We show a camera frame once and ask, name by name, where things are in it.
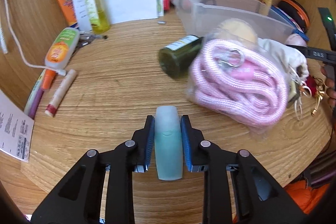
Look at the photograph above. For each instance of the cream lip balm tube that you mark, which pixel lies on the cream lip balm tube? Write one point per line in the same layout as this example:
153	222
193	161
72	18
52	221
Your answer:
60	93

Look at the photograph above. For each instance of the red packet with gold ribbon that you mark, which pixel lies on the red packet with gold ribbon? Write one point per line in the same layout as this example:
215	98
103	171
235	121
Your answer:
313	87

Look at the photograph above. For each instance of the clear plastic storage bin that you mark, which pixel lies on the clear plastic storage bin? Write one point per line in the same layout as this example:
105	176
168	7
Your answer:
199	17

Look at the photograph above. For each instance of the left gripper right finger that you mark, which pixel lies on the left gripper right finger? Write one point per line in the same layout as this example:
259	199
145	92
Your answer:
235	183

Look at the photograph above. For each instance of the pink round ball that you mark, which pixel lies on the pink round ball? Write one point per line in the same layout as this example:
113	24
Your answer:
295	40

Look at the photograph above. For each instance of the blue patchwork pouch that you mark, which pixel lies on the blue patchwork pouch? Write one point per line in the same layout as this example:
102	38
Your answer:
291	21

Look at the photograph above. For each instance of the orange green sanitizer bottle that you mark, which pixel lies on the orange green sanitizer bottle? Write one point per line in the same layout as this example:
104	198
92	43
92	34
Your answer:
62	48

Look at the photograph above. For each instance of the orange booklet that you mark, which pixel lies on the orange booklet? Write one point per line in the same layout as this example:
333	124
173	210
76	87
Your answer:
68	11

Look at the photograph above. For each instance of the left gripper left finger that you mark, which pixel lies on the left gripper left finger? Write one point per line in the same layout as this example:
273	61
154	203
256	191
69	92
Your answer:
76	198

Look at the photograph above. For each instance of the metal nail clipper keys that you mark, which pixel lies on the metal nail clipper keys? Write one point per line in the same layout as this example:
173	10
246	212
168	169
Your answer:
86	38

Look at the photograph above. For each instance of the dark green glass bottle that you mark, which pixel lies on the dark green glass bottle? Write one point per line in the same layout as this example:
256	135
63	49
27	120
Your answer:
175	58

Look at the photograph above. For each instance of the orange jacket sleeve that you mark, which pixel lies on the orange jacket sleeve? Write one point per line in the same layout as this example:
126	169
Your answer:
305	196

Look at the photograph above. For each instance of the right hand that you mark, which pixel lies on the right hand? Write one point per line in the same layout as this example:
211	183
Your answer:
330	84

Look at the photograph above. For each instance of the black orange round pouch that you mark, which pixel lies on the black orange round pouch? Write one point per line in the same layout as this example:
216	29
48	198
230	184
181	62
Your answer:
297	12

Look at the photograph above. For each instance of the white drawstring cloth bag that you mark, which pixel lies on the white drawstring cloth bag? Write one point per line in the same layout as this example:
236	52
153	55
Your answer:
290	58

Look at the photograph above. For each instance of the teal frosted small bottle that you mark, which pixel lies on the teal frosted small bottle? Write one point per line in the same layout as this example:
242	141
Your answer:
168	144

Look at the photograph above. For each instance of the printed receipt paper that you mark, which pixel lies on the printed receipt paper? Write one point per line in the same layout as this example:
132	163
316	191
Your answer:
16	130

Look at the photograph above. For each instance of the yellow sponge puff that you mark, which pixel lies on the yellow sponge puff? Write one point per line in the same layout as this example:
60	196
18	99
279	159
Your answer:
236	29

